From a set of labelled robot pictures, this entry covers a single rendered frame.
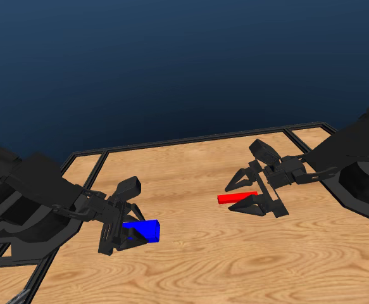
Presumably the blue hollow socket block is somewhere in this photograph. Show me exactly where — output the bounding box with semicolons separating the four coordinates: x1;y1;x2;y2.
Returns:
122;218;161;244

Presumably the thin red peg bar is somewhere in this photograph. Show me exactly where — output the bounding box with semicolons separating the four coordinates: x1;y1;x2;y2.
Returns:
216;191;259;205

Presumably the black table frame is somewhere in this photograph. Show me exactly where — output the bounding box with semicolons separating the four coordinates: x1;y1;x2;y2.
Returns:
0;120;369;304

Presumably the silver aluminium rail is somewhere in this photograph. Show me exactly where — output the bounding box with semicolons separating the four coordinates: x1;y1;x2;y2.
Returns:
6;287;30;304

